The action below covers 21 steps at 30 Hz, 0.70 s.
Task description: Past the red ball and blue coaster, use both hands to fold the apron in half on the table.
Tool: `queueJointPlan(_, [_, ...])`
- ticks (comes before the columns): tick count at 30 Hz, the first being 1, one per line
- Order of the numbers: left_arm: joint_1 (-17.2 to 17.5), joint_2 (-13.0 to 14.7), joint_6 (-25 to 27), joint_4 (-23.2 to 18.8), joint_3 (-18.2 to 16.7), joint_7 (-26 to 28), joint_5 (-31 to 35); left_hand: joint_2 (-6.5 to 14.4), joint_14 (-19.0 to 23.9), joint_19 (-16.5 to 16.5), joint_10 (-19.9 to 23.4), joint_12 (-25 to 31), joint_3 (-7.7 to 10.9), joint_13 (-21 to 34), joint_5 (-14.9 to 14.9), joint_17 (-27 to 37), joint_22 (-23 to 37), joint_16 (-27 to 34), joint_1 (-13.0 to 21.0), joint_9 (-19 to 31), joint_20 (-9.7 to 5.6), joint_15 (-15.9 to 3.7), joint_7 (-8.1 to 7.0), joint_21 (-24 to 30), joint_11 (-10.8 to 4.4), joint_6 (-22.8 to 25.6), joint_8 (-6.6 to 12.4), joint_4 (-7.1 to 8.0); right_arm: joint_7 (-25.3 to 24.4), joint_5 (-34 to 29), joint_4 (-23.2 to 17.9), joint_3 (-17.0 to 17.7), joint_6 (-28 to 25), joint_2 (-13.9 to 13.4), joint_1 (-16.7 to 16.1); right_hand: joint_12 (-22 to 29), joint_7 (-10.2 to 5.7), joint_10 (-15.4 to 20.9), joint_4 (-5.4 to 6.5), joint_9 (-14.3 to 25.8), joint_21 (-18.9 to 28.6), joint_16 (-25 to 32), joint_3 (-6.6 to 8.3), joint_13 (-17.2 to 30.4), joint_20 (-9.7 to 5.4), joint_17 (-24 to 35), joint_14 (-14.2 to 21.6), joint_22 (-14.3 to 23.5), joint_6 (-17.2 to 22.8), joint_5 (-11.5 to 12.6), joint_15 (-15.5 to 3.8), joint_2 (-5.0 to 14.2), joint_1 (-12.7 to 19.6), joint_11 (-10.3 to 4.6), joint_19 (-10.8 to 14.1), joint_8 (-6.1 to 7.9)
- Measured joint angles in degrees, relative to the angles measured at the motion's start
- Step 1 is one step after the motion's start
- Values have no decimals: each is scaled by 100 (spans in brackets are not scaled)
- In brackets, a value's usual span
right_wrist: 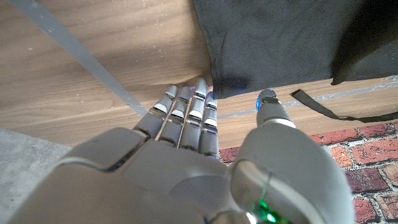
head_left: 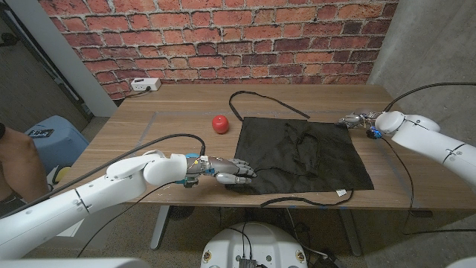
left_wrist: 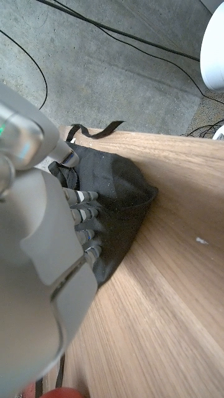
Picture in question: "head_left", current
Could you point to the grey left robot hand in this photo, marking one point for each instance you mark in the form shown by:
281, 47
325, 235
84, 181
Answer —
223, 165

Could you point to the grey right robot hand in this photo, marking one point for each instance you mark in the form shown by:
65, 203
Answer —
357, 120

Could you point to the black cloth bag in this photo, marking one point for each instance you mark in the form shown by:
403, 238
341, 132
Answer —
297, 156

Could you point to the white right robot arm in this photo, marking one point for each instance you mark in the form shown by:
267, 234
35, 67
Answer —
427, 141

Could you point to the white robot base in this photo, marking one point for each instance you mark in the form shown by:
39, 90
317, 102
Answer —
260, 242

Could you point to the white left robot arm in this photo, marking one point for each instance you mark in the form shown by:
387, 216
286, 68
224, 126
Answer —
74, 204

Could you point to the red ball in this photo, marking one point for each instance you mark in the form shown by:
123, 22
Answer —
220, 124

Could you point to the black round floor object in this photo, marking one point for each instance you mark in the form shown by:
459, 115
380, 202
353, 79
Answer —
181, 212

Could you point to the grey metal table leg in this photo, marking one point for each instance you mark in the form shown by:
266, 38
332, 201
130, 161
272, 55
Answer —
349, 231
160, 227

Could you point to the white power strip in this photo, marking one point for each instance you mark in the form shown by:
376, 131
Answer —
145, 84

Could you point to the red brick printed backdrop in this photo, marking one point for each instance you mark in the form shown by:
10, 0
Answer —
223, 37

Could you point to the black box on floor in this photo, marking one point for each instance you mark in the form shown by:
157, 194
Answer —
327, 262

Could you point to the yellow round object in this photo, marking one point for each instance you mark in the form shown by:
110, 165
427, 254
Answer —
62, 173

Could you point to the blue plastic stool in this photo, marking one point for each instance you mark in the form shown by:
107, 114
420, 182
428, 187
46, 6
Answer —
59, 149

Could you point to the black label on bin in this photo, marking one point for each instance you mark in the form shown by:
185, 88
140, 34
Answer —
40, 133

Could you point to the seated person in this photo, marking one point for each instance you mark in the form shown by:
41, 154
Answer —
18, 164

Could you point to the grey door frame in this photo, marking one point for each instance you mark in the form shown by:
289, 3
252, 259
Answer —
63, 56

